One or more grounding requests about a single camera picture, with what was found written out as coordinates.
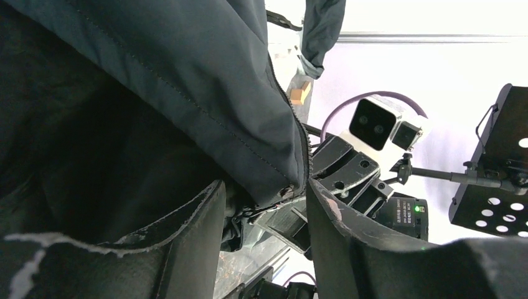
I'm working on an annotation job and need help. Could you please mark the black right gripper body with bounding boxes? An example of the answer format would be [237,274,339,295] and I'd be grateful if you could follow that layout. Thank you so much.
[253,135,395,255]

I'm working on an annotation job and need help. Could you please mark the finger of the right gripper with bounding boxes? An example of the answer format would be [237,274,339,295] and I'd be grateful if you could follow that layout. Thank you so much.
[319,152,380,194]
[312,136,353,178]

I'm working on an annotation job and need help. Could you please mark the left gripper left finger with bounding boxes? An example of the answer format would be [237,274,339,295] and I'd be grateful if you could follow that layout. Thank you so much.
[1,180,226,298]

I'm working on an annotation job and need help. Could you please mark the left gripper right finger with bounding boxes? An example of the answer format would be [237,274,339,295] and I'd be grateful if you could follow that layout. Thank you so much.
[306,180,527,298]

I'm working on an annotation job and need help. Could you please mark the grey gradient hooded jacket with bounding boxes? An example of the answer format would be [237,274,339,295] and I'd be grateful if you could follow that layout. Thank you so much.
[0,0,347,252]

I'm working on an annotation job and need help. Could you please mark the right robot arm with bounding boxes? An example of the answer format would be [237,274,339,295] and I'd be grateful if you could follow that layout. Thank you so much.
[250,136,428,257]

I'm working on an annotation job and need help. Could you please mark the black tripod stand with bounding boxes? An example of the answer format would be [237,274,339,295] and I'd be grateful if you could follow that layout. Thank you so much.
[301,123,528,197]

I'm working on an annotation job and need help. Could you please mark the long wooden block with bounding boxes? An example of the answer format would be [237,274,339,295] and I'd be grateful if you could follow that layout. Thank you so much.
[290,81,312,105]

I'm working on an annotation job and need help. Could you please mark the black perforated panel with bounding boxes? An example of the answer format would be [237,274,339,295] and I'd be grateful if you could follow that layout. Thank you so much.
[449,84,527,238]

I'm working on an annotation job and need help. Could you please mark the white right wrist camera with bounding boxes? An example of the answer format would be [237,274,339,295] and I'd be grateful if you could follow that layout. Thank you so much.
[339,95,431,174]

